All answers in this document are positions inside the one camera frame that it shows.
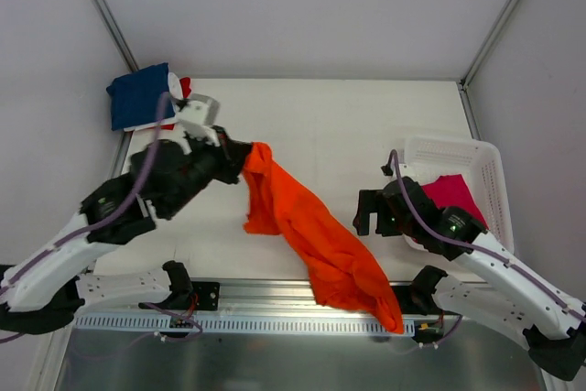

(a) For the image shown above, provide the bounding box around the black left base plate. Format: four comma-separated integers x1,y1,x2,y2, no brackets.
150,278,221,312

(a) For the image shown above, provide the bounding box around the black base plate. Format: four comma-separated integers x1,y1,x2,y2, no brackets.
150,278,221,312
390,284,441,316

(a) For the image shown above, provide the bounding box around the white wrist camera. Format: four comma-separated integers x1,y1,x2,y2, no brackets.
380,162,418,180
171,93,221,151

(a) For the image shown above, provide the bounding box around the folded white t shirt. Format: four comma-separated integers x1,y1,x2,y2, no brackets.
124,72,184,132

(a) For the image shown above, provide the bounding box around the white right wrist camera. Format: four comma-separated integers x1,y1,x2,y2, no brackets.
380,162,418,180

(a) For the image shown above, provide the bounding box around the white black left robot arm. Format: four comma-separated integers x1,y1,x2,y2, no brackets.
1,125,253,339

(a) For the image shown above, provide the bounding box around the white plastic basket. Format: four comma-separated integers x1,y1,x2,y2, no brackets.
400,135,515,253

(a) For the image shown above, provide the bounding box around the aluminium mounting rail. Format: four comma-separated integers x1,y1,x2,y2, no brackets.
72,277,495,319

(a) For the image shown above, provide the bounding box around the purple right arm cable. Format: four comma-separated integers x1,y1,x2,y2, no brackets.
387,148,586,323

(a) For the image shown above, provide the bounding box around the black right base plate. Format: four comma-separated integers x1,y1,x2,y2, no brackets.
390,284,441,316

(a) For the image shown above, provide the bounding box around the magenta t shirt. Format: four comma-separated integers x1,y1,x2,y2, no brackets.
422,174,488,229

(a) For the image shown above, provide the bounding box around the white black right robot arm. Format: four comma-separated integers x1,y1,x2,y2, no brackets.
353,177,585,382

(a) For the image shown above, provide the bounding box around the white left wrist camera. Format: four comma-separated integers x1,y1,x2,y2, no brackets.
171,93,221,151

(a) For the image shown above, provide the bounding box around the folded red t shirt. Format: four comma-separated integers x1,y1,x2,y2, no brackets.
153,75,195,126

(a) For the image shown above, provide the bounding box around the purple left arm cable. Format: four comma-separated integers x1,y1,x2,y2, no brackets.
0,92,173,344

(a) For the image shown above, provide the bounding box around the folded blue t shirt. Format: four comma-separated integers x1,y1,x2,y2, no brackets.
106,62,169,131

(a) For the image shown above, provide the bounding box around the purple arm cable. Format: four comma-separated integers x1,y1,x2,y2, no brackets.
0,92,173,344
387,148,586,323

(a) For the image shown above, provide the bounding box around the white slotted cable duct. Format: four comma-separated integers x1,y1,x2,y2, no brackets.
72,314,417,336

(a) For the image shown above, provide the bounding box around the orange t shirt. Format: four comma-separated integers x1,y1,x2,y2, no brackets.
242,142,404,334

